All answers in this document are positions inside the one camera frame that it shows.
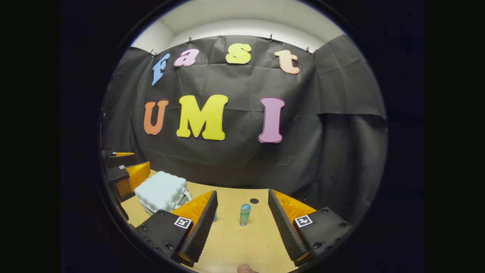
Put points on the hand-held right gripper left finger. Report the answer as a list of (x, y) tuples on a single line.
[(201, 231)]

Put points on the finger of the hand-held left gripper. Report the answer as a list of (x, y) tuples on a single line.
[(132, 178), (123, 161)]

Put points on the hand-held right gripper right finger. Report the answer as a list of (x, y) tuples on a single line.
[(284, 227)]

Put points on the light blue suitcase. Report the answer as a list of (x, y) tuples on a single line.
[(161, 191)]

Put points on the blue capped clear bottle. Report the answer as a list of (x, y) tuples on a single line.
[(245, 216)]

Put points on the black backdrop cloth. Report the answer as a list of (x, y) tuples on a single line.
[(235, 163)]

